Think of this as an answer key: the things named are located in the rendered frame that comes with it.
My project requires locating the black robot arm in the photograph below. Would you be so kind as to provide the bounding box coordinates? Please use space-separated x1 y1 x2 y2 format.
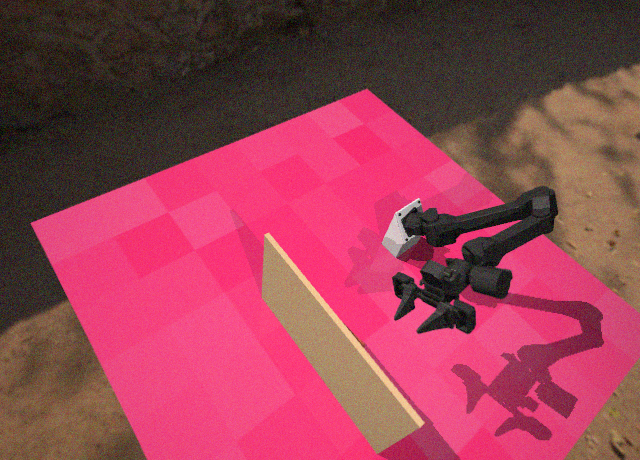
401 186 558 299

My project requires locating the dark red picture frame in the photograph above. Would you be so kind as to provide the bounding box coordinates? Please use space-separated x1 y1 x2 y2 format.
345 325 365 348

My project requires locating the tan flat board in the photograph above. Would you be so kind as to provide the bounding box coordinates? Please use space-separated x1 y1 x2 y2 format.
262 232 425 454

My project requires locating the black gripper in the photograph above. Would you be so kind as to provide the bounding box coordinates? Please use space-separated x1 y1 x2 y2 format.
392 272 476 335

